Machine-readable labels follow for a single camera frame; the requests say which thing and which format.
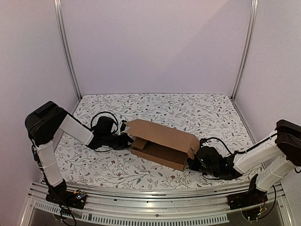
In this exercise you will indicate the left aluminium frame post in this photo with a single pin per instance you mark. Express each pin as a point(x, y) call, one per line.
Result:
point(66, 49)

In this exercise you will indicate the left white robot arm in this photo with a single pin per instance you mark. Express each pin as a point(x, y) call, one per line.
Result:
point(43, 123)

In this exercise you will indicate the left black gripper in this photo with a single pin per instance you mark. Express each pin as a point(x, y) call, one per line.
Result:
point(124, 139)

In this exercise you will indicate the right aluminium frame post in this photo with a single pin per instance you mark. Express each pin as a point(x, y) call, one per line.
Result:
point(246, 49)

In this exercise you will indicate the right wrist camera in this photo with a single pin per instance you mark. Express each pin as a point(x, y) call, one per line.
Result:
point(208, 158)

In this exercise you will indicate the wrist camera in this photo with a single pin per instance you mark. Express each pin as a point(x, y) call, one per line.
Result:
point(104, 126)
point(208, 158)

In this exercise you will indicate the aluminium frame post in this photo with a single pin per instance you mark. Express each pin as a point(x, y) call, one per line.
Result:
point(66, 49)
point(246, 49)

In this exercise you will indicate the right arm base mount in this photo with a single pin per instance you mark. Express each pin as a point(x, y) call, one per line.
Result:
point(251, 197)

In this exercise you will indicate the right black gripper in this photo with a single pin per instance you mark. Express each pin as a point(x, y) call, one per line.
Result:
point(194, 163)

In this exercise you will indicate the floral patterned table mat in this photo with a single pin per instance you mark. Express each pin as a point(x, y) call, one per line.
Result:
point(209, 116)

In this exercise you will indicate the brown cardboard box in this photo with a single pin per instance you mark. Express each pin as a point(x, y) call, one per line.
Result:
point(161, 144)

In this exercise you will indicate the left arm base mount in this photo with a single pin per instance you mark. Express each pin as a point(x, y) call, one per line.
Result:
point(72, 199)

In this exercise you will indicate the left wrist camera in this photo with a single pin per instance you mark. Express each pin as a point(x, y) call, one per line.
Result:
point(104, 126)

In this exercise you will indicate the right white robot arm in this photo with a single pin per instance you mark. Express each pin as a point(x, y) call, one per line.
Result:
point(283, 146)

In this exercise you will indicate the front aluminium rail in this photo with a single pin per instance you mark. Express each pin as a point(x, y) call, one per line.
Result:
point(179, 207)

